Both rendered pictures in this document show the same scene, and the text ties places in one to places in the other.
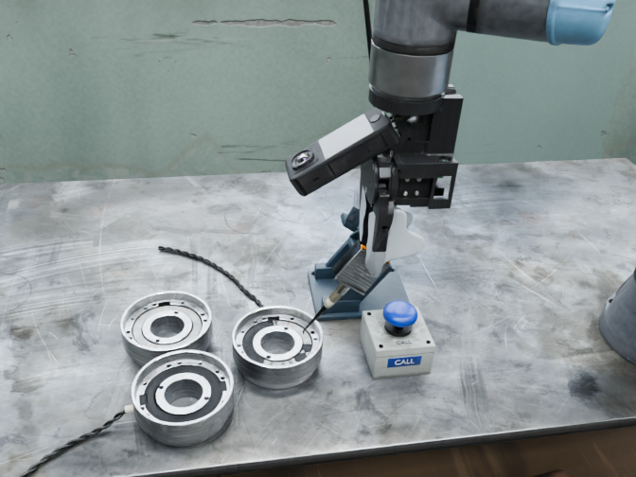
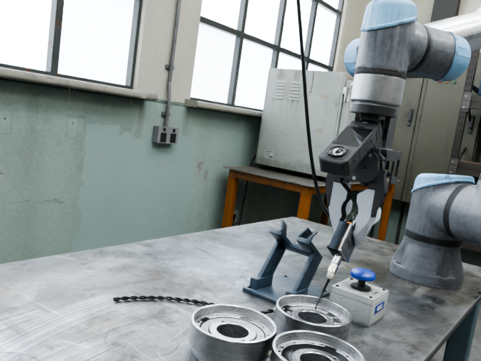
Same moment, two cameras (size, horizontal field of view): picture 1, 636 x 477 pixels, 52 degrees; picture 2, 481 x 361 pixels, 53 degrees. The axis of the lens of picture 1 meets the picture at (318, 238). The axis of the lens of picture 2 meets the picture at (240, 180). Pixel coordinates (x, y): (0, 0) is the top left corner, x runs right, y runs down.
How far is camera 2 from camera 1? 0.64 m
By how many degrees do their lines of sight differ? 47
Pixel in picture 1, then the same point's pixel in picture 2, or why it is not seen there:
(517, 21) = (441, 61)
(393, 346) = (375, 296)
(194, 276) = (172, 310)
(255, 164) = not seen: outside the picture
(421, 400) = (403, 329)
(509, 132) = not seen: hidden behind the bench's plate
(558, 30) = (454, 67)
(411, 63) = (399, 82)
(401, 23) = (396, 58)
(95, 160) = not seen: outside the picture
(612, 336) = (418, 277)
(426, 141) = (384, 140)
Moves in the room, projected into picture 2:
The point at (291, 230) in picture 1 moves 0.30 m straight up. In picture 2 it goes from (190, 271) to (212, 105)
